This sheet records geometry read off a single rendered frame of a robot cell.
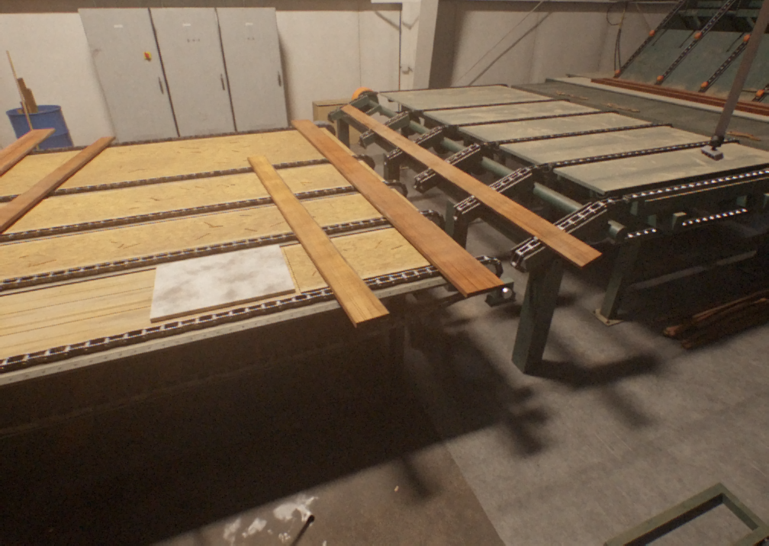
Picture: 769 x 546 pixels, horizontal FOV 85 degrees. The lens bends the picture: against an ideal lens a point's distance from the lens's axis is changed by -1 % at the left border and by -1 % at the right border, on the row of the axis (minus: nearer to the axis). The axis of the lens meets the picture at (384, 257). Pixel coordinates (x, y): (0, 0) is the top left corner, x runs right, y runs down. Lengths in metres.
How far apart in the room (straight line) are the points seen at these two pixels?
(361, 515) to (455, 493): 0.44
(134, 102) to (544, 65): 7.52
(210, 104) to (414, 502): 6.10
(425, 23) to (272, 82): 2.56
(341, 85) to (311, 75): 0.54
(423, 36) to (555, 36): 3.40
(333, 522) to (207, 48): 6.16
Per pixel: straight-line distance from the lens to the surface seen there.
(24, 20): 7.92
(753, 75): 7.00
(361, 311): 1.75
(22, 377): 2.02
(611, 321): 3.49
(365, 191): 2.94
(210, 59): 7.03
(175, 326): 1.95
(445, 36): 8.70
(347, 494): 2.25
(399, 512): 2.20
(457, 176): 3.07
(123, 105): 7.18
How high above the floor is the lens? 1.94
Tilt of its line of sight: 30 degrees down
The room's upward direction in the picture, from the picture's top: straight up
